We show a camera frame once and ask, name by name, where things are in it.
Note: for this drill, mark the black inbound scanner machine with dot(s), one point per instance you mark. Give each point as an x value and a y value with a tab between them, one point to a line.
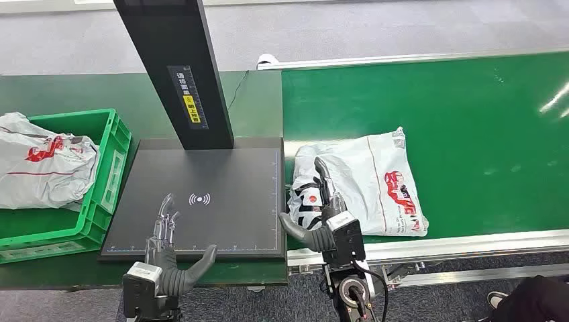
213	222

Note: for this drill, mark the green plastic crate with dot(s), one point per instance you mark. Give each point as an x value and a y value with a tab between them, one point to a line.
106	186

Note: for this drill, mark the person's foot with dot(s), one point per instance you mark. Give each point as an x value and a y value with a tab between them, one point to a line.
495	298

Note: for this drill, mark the low aluminium conveyor beam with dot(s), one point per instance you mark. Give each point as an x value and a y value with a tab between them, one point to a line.
489	273

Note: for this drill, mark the metal conveyor bracket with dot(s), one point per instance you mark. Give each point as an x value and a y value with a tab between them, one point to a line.
400	271

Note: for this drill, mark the green conveyor belt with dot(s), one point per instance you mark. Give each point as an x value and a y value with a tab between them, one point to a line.
467	133

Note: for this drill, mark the grey plastic mailer package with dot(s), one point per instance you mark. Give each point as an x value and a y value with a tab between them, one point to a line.
373	186

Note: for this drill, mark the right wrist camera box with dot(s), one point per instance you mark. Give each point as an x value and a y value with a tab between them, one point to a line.
346	240

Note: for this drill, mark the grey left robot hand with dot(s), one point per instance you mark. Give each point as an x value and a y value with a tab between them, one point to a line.
162	255

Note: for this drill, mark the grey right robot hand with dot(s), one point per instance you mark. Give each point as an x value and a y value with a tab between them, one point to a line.
331	209

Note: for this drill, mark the thin aluminium conveyor rail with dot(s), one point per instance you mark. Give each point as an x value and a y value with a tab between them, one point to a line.
400	58

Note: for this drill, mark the white conveyor end cap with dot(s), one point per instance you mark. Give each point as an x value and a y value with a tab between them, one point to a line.
266	60

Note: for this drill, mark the wide aluminium conveyor rail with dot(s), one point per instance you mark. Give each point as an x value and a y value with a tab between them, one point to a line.
444	246

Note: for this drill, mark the grey mailer with red print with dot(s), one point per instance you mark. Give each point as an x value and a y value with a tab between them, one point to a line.
44	177

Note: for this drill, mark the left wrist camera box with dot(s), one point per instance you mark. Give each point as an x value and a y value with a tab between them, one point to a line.
142	289

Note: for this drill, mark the person's leg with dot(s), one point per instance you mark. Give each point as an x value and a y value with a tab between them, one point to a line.
538	302

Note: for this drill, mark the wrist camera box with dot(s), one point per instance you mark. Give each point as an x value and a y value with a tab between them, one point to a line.
142	289
346	240

